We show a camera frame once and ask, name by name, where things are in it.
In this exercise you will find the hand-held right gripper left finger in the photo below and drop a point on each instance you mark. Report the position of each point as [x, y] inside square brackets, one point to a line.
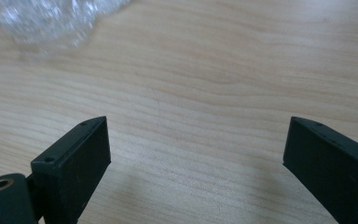
[71, 161]

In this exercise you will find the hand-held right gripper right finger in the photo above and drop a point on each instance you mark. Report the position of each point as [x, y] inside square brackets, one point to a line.
[332, 168]

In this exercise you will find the clear crumpled plastic wrap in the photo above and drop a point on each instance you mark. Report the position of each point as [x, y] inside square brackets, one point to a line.
[48, 20]

